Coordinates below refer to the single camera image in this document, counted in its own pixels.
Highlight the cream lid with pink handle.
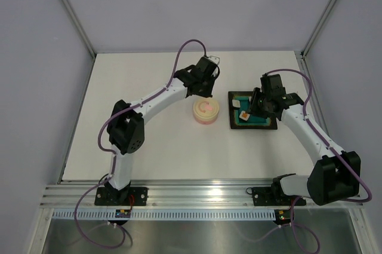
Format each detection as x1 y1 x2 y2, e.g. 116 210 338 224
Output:
193 98 220 113

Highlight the pink round lunch box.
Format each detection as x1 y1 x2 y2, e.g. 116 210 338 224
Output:
193 112 219 125

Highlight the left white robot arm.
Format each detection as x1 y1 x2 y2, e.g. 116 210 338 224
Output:
97 63 220 205

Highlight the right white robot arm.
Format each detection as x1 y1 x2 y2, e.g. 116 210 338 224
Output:
248 87 361 206

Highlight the orange centre sushi piece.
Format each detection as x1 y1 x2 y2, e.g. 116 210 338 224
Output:
239 111 250 121

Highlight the white sushi piece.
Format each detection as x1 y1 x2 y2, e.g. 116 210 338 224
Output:
232 100 241 108

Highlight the black and teal square plate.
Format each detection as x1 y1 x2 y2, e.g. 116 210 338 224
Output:
227 91 278 130

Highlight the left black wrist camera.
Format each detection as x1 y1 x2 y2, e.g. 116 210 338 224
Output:
195 56 220 79

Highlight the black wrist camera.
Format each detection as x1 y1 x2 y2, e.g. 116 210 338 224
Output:
260 74 286 97
195 56 220 79

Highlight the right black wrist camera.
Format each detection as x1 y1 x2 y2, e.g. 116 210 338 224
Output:
260 74 286 97

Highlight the right side aluminium rail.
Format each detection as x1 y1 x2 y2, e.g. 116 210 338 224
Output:
294 51 330 136

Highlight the aluminium rail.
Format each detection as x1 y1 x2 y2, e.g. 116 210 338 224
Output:
40 178 364 209
294 51 330 136

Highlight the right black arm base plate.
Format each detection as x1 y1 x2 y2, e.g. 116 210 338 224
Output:
250 186 297 207

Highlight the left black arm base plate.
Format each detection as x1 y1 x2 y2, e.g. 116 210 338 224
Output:
94 187 148 206

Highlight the right aluminium frame post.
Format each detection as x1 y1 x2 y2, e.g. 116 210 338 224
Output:
300 0 339 60

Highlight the aluminium frame post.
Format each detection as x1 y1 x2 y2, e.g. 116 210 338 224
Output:
59 0 97 60
300 0 339 60

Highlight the aluminium front rail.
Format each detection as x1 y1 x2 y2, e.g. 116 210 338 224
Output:
40 178 364 209

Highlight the left aluminium frame post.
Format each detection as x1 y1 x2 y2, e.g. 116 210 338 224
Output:
59 0 97 60

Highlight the white slotted cable duct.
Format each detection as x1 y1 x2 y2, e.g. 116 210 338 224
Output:
52 209 277 221

